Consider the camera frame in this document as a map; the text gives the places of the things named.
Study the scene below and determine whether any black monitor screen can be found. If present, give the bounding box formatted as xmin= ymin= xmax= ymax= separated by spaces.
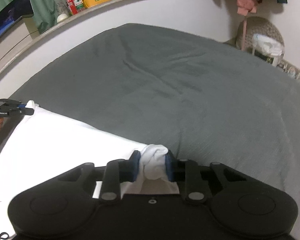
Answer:
xmin=0 ymin=0 xmax=34 ymax=36

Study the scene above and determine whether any woven grey basket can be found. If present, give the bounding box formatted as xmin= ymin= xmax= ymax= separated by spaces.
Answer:
xmin=235 ymin=16 xmax=285 ymax=67

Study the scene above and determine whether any pink hanging cloth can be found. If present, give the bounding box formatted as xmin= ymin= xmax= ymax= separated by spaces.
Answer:
xmin=237 ymin=0 xmax=262 ymax=16

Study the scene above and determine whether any white garment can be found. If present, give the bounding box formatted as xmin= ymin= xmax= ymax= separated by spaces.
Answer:
xmin=0 ymin=101 xmax=179 ymax=235

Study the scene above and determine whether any white round object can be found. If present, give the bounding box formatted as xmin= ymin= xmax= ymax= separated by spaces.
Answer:
xmin=56 ymin=14 xmax=69 ymax=23

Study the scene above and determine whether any grey bed sheet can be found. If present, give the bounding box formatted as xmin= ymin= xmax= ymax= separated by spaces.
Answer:
xmin=11 ymin=24 xmax=300 ymax=200

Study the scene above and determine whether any white plastic bag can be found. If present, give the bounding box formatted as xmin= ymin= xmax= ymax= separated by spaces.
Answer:
xmin=252 ymin=34 xmax=285 ymax=57

